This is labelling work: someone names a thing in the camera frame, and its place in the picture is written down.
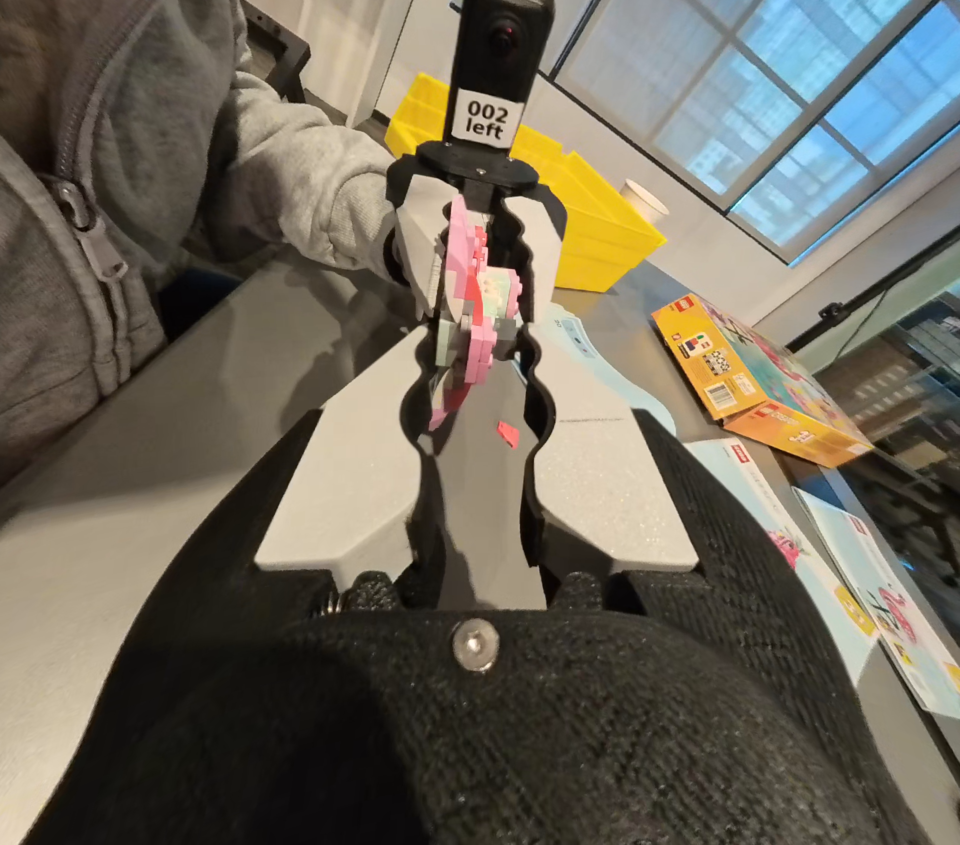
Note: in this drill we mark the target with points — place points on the small red toy brick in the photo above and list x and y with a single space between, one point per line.
508 434

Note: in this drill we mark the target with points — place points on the yellow plastic bin with bricks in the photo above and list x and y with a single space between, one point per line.
600 237

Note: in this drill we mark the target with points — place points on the black metal frame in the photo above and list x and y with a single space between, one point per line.
281 46

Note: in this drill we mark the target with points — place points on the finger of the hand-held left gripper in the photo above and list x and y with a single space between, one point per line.
544 260
418 230

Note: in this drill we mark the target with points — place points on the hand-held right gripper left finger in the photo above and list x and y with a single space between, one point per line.
337 485

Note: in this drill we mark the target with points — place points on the person's left forearm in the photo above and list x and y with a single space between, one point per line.
300 185

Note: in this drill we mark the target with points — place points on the orange toy brick box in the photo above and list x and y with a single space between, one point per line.
720 365

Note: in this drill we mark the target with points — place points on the large grid window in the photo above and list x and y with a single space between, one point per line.
750 35

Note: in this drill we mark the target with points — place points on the white paper cup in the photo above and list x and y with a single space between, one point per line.
645 204

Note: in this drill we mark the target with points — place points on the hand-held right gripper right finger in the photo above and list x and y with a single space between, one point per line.
607 485

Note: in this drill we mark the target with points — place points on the open light blue instruction booklet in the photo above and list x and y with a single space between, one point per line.
600 365

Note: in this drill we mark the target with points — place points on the closed light blue instruction booklet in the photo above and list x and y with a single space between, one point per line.
885 582
757 507

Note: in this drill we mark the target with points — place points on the black pole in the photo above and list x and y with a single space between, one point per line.
829 314

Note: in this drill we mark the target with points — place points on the pink toy brick model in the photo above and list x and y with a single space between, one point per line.
472 350

